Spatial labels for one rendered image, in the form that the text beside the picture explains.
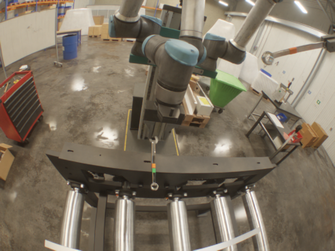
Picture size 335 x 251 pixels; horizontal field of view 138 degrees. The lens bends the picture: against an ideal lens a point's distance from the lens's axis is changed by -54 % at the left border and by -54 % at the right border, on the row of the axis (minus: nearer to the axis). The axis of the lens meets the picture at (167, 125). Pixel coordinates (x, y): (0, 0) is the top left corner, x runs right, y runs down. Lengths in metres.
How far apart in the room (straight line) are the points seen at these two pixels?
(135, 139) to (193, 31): 1.45
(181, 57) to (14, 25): 4.42
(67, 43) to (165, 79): 5.29
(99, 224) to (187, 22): 1.05
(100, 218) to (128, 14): 1.13
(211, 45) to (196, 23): 0.51
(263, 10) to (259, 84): 6.27
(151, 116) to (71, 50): 5.29
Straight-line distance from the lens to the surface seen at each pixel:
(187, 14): 0.55
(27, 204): 2.14
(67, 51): 5.62
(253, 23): 1.04
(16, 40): 4.56
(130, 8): 0.80
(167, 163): 0.59
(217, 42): 1.04
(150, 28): 0.91
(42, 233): 1.97
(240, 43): 1.08
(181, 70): 0.34
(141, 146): 1.67
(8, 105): 2.15
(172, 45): 0.34
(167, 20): 1.12
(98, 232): 0.90
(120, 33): 0.87
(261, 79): 7.12
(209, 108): 2.51
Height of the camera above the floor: 1.66
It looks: 42 degrees down
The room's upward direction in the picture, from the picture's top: 19 degrees clockwise
